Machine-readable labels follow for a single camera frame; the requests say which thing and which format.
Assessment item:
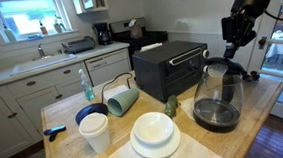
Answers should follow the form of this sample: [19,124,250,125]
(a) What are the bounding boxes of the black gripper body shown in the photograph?
[220,6,259,49]

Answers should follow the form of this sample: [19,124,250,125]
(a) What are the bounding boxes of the glass electric kettle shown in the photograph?
[188,55,253,135]

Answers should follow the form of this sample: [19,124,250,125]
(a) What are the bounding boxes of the white cup with lid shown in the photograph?
[77,110,113,156]

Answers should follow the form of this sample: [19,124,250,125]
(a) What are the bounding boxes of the white glass door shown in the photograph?
[241,0,283,131]

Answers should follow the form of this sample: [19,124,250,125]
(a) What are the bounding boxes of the black toaster oven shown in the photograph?
[131,38,214,105]

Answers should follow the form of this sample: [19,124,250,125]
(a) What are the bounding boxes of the white box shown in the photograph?
[138,41,165,53]

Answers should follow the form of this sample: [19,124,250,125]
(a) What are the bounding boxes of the green frog figurine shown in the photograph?
[163,95,180,119]

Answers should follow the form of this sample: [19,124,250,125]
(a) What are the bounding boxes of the black stainless stove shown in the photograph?
[107,15,172,72]

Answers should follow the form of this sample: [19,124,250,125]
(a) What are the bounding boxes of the brown paper bag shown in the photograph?
[127,17,145,41]

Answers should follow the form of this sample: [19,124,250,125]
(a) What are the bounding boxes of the white ceramic bowl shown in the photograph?
[131,110,176,148]

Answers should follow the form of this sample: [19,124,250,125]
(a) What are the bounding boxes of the pale green plastic cup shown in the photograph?
[105,87,142,118]

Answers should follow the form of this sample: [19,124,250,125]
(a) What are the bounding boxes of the white cloth mat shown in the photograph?
[95,127,230,158]

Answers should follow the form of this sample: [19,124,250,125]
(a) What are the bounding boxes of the white dishwasher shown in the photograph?
[83,48,134,88]

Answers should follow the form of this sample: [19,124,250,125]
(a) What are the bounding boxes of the white ceramic plate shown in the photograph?
[129,120,184,158]

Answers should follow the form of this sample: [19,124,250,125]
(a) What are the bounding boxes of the black coffee maker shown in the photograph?
[91,21,114,47]

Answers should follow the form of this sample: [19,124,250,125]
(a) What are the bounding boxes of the clear teal spray bottle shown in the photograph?
[78,67,96,102]

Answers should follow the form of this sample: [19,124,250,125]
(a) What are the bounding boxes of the grey dish rack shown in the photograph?
[60,35,97,55]

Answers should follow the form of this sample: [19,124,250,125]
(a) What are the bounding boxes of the green spray bottle on sill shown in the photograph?
[52,14,68,35]

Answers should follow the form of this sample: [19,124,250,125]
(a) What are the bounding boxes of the orange soap bottle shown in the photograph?
[38,19,49,37]

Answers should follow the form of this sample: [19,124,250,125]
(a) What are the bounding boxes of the white kitchen sink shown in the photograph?
[9,51,80,77]

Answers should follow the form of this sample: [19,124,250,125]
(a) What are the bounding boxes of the chrome sink faucet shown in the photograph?
[36,43,48,59]

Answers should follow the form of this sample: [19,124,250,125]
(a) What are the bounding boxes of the blue black handheld tool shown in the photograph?
[43,124,69,143]

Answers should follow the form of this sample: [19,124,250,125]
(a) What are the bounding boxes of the blue sponge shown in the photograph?
[25,33,45,42]

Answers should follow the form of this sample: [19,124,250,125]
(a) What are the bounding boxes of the kitchen window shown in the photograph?
[0,0,81,46]

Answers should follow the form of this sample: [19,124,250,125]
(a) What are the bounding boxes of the white counter cabinets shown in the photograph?
[0,39,140,158]

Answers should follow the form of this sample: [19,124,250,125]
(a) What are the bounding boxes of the white soap bottle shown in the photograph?
[2,22,18,43]

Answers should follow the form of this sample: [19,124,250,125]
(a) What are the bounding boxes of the white wall shelf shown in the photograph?
[70,0,110,16]

